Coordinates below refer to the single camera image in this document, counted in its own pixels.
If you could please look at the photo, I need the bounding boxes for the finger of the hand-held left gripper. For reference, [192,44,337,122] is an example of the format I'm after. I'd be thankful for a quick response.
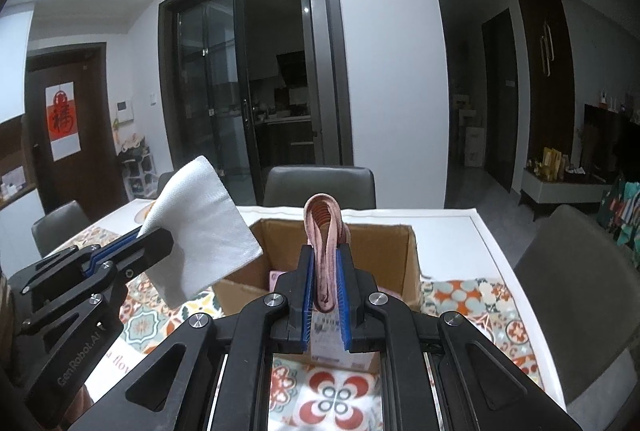
[7,231,146,298]
[20,227,175,329]

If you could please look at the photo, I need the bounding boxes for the black television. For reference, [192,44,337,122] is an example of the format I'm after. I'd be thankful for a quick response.
[584,103,640,178]

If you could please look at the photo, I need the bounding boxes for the grey refrigerator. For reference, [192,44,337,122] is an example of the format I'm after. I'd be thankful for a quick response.
[301,0,327,164]

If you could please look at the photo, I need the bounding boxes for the grey dining chair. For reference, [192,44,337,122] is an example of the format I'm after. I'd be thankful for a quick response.
[262,166,377,208]
[156,171,177,198]
[31,201,92,258]
[514,204,640,418]

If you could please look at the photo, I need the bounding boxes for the white towel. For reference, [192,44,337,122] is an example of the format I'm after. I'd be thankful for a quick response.
[139,156,265,310]

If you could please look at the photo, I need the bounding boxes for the white tile-patterned table cover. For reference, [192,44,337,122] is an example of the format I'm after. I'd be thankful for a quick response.
[37,205,569,431]

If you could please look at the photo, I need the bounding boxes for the colourful hanging clothes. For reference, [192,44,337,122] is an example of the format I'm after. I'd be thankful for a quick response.
[600,176,640,263]

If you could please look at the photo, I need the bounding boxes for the dark brown wooden door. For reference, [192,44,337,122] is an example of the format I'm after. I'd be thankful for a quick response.
[25,42,127,218]

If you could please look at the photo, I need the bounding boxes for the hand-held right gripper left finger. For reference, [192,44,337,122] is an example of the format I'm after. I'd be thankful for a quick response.
[67,245,318,431]

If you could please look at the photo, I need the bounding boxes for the black framed sliding glass door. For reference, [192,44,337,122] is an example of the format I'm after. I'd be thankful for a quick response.
[159,0,354,208]

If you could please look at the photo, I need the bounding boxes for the white storage rack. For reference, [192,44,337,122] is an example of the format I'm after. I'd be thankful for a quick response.
[120,136,159,200]

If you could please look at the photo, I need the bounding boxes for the white hallway box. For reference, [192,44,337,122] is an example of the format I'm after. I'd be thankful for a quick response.
[464,126,486,168]

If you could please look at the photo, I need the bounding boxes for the dark hallway door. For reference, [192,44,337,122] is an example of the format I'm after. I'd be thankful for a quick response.
[482,8,519,194]

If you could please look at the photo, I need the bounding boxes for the dark wooden wardrobe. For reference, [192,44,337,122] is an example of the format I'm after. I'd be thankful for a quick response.
[514,0,576,162]

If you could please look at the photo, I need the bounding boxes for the pink ribbed sock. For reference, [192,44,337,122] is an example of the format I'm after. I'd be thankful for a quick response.
[303,193,351,315]

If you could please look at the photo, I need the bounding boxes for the white television cabinet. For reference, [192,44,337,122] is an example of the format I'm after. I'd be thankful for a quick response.
[520,166,621,223]

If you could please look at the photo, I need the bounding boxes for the red and white door poster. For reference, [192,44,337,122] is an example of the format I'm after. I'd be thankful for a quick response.
[45,81,81,162]

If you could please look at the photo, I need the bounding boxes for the brown cardboard box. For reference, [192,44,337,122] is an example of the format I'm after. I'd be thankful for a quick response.
[212,217,424,373]

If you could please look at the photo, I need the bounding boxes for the white plastic fruit basket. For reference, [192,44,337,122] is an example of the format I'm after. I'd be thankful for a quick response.
[131,200,161,225]

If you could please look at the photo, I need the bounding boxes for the wooden side cabinet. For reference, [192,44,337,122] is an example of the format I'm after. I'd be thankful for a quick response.
[0,116,39,212]

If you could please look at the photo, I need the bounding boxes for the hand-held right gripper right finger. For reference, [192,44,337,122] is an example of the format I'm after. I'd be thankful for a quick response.
[336,245,586,431]

